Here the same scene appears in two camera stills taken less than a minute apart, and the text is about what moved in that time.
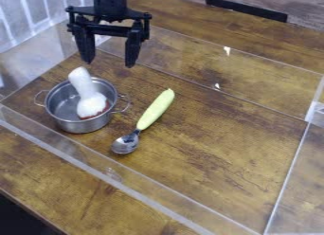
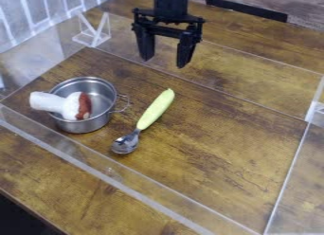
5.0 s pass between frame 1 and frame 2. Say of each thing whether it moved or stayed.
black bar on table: stayed
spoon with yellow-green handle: stayed
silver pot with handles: stayed
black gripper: moved
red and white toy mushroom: moved
